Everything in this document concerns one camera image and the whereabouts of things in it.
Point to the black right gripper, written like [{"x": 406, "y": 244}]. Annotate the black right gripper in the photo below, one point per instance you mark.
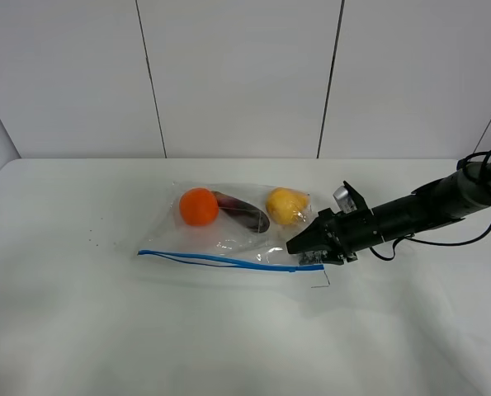
[{"x": 335, "y": 238}]

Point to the clear zip bag blue seal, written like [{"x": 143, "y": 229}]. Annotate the clear zip bag blue seal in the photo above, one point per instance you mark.
[{"x": 224, "y": 243}]

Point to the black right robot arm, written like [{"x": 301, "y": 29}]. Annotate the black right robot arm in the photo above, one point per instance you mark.
[{"x": 437, "y": 204}]

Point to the dark purple eggplant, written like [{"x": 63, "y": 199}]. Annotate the dark purple eggplant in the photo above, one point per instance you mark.
[{"x": 249, "y": 216}]

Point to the orange fruit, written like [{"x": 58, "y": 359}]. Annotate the orange fruit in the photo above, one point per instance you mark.
[{"x": 198, "y": 207}]

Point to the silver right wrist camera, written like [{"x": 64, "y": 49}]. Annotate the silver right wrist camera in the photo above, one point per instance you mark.
[{"x": 344, "y": 200}]

